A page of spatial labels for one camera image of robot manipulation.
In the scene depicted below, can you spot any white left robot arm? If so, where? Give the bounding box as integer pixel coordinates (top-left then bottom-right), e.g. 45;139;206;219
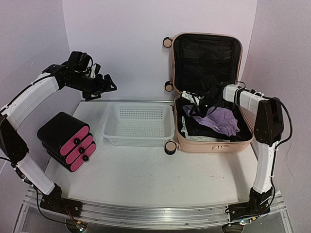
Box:
0;51;117;212

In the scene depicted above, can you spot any beige hard-shell suitcase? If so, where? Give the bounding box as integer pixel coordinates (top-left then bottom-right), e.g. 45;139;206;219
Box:
163;33;254;155

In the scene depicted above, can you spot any purple shirt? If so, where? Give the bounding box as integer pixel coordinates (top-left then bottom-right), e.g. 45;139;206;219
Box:
183;105;240;136

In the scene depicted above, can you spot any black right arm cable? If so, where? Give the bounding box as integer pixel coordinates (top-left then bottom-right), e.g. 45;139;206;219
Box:
274;98;292;146

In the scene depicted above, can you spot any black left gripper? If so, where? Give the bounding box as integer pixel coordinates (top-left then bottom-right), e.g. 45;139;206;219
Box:
66;72;117;101

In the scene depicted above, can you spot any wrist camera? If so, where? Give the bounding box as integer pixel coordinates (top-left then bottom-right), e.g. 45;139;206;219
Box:
89;63;101;79
181;91;202;105

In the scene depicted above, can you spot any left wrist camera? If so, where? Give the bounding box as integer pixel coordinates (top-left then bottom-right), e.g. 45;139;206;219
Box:
89;63;101;79

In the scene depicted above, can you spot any black pink drawer organizer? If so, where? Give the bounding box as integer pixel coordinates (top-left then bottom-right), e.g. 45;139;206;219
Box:
37;112;96;172

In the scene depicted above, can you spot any black folded garment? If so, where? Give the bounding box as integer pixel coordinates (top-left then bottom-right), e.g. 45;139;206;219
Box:
182;116;230;140

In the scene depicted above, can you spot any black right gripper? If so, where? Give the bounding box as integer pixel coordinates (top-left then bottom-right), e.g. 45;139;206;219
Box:
189;93;221;118

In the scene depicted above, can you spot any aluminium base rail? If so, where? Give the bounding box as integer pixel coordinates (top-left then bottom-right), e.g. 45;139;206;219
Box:
23;184;289;226

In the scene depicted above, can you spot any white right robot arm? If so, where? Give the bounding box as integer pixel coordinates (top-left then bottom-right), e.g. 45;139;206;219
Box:
181;83;285;215

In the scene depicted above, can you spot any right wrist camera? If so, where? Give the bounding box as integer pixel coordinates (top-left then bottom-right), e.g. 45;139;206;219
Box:
181;91;202;105

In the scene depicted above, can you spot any white perforated plastic basket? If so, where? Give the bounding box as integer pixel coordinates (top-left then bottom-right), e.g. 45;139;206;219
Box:
102;102;175;147

